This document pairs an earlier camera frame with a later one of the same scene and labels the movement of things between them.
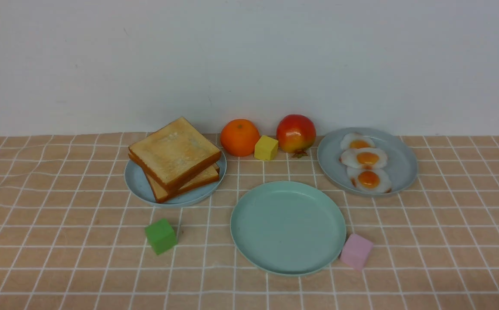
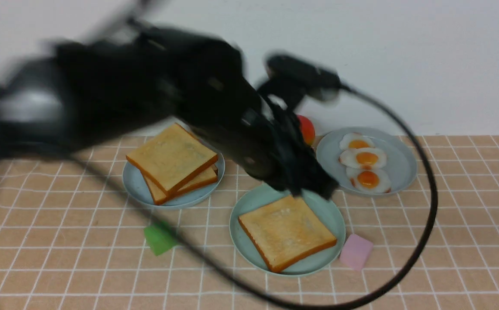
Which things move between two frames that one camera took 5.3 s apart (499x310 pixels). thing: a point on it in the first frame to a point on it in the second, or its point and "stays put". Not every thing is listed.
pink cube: [356, 252] stays put
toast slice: [175, 151] to [287, 232]
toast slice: [162, 194] stays put
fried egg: [364, 158] stays put
